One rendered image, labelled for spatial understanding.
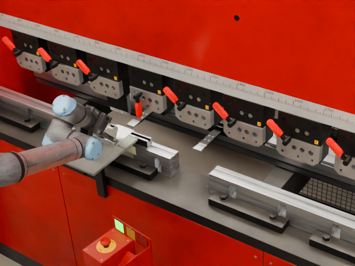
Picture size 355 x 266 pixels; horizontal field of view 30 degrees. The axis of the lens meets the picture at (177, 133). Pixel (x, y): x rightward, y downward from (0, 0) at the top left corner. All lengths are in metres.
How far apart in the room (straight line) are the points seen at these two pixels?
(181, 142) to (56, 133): 2.07
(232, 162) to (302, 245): 1.86
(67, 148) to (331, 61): 0.87
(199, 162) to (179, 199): 1.64
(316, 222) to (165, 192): 0.58
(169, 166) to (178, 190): 0.10
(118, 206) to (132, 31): 0.75
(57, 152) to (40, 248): 1.27
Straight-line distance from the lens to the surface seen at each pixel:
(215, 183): 2.44
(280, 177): 2.56
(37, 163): 2.06
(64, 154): 2.14
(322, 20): 1.89
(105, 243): 2.43
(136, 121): 2.68
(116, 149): 2.54
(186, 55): 2.19
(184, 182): 2.55
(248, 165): 4.07
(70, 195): 2.87
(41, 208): 3.10
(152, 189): 2.53
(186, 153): 4.17
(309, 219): 2.30
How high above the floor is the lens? 2.47
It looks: 34 degrees down
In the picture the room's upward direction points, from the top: 4 degrees counter-clockwise
